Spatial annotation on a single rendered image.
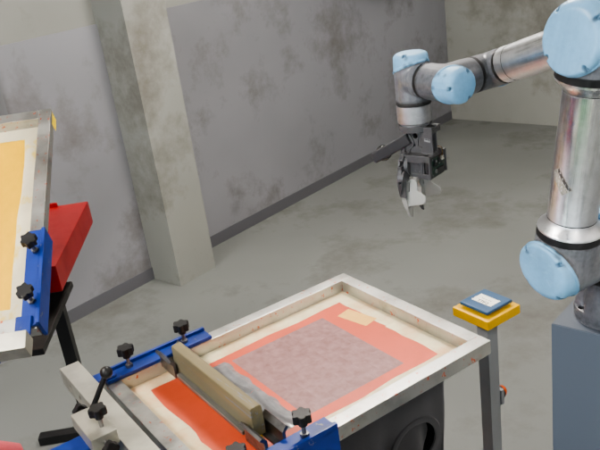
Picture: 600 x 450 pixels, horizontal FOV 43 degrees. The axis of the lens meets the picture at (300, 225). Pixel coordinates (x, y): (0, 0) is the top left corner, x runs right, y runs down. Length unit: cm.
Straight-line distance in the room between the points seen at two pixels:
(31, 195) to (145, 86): 219
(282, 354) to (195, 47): 328
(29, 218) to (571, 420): 152
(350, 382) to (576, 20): 103
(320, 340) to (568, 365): 71
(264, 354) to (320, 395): 26
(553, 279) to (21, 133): 171
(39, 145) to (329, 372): 112
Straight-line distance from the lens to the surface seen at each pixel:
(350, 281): 229
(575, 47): 126
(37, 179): 236
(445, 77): 154
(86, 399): 189
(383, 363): 195
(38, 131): 249
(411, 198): 172
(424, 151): 168
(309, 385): 191
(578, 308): 161
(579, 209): 138
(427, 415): 200
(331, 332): 211
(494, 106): 743
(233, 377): 198
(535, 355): 375
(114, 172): 470
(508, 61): 159
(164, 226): 469
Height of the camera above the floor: 201
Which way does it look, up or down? 22 degrees down
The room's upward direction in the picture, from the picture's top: 8 degrees counter-clockwise
